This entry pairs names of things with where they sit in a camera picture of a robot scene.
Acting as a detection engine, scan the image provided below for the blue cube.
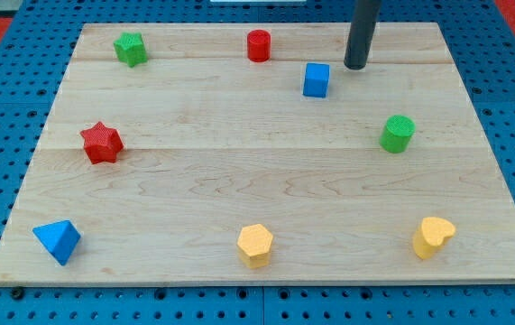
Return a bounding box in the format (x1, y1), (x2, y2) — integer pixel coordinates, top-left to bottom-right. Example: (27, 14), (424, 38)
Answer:
(302, 62), (330, 98)

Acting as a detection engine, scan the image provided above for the light wooden board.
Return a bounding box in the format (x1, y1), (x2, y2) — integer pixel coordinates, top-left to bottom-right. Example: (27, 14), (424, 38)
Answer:
(0, 23), (515, 287)

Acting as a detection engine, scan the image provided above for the yellow hexagon block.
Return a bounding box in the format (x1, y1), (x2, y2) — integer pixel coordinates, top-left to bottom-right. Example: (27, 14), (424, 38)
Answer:
(236, 224), (273, 269)

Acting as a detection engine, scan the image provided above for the red cylinder block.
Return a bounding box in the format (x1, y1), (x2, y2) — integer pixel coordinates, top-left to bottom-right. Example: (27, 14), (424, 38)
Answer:
(246, 29), (271, 62)

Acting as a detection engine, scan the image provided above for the green cylinder block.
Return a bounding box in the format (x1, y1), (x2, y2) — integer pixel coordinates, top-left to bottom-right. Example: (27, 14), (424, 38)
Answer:
(379, 115), (416, 153)

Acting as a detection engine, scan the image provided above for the red star block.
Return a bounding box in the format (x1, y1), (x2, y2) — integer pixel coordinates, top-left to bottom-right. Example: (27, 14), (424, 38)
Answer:
(80, 122), (124, 164)

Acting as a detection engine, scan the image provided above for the green star block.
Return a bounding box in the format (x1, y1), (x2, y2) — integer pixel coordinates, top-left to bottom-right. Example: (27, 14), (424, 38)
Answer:
(113, 32), (148, 68)

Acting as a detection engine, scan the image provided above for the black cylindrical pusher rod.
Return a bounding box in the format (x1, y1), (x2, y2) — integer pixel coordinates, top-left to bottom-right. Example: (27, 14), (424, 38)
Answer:
(344, 0), (382, 70)

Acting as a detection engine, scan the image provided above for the yellow heart block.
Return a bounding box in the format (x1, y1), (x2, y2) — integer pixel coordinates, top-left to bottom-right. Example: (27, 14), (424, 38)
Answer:
(412, 217), (456, 260)

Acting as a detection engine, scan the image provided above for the blue triangular prism block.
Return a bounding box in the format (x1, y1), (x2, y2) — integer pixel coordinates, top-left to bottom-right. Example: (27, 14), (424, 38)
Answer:
(32, 220), (81, 265)

